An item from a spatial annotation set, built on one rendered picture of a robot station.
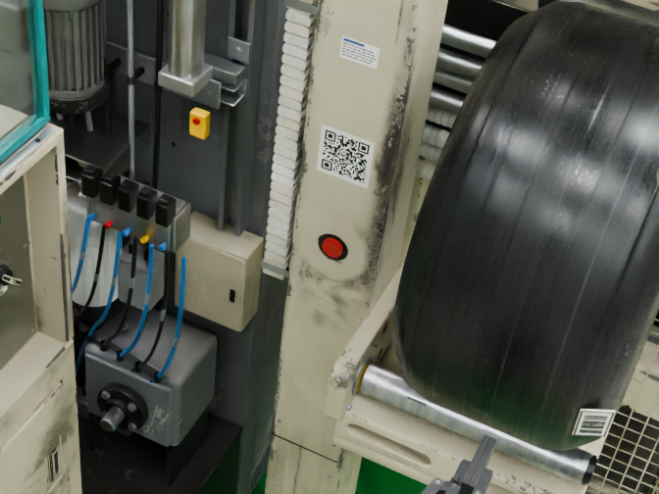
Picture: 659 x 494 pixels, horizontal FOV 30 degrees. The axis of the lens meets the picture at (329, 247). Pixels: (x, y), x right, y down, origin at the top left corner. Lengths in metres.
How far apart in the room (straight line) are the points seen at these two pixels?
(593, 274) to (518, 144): 0.17
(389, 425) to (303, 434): 0.28
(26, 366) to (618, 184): 0.85
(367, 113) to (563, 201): 0.31
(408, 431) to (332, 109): 0.48
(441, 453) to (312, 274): 0.31
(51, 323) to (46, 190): 0.25
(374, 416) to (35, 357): 0.48
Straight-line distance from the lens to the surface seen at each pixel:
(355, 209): 1.64
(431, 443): 1.74
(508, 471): 1.74
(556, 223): 1.37
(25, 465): 1.82
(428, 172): 2.08
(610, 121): 1.40
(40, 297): 1.75
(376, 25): 1.48
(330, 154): 1.61
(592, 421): 1.48
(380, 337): 1.79
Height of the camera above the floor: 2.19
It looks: 42 degrees down
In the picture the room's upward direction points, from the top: 8 degrees clockwise
